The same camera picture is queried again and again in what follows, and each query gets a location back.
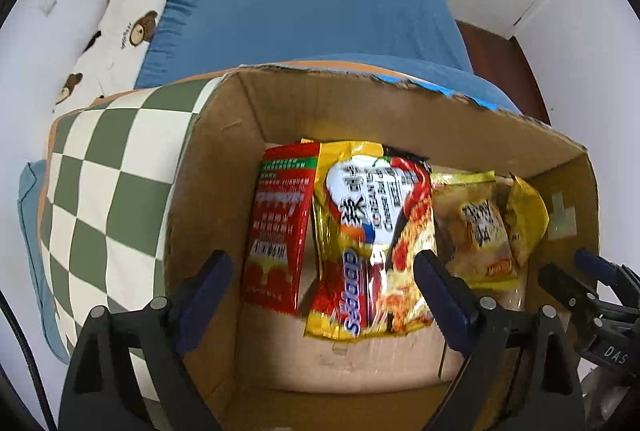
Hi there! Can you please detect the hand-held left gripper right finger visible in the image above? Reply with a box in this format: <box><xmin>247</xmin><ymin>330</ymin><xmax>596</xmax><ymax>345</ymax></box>
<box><xmin>413</xmin><ymin>249</ymin><xmax>587</xmax><ymax>431</ymax></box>

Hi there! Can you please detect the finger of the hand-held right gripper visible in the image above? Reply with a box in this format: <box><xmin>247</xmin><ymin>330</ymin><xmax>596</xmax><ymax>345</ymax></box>
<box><xmin>538</xmin><ymin>263</ymin><xmax>603</xmax><ymax>314</ymax></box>
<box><xmin>573</xmin><ymin>248</ymin><xmax>640</xmax><ymax>307</ymax></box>

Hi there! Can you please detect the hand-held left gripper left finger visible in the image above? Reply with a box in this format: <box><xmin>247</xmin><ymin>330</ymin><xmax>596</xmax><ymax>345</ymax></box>
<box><xmin>59</xmin><ymin>250</ymin><xmax>235</xmax><ymax>431</ymax></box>

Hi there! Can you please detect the yellow instant noodle packet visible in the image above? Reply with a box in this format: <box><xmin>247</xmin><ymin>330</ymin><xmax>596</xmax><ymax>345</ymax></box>
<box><xmin>304</xmin><ymin>140</ymin><xmax>441</xmax><ymax>341</ymax></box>

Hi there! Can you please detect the cardboard box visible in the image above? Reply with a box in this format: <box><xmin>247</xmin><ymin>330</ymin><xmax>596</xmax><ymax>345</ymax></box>
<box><xmin>162</xmin><ymin>65</ymin><xmax>601</xmax><ymax>431</ymax></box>

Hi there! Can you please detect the clear rice cracker packet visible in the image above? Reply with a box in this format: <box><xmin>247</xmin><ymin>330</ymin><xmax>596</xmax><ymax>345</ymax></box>
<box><xmin>430</xmin><ymin>171</ymin><xmax>528</xmax><ymax>312</ymax></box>

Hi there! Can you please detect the small yellow snack packet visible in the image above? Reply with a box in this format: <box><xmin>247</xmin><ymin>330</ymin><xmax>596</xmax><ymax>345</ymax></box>
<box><xmin>502</xmin><ymin>173</ymin><xmax>550</xmax><ymax>268</ymax></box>

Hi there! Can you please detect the red snack packet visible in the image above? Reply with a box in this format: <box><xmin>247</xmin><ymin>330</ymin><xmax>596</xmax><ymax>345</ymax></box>
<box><xmin>240</xmin><ymin>140</ymin><xmax>322</xmax><ymax>316</ymax></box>

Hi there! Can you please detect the green checkered blanket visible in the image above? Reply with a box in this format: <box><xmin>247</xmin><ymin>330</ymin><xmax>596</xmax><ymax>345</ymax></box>
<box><xmin>37</xmin><ymin>73</ymin><xmax>223</xmax><ymax>412</ymax></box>

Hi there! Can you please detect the blue bedsheet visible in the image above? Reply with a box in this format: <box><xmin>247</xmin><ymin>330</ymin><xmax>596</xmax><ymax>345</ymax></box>
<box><xmin>18</xmin><ymin>0</ymin><xmax>523</xmax><ymax>364</ymax></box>

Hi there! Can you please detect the bear print pillow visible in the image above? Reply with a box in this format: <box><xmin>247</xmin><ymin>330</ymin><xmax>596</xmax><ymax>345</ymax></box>
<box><xmin>52</xmin><ymin>0</ymin><xmax>171</xmax><ymax>112</ymax></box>

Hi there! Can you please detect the black cable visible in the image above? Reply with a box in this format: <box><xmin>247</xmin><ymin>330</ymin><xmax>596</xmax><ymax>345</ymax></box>
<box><xmin>0</xmin><ymin>291</ymin><xmax>56</xmax><ymax>431</ymax></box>

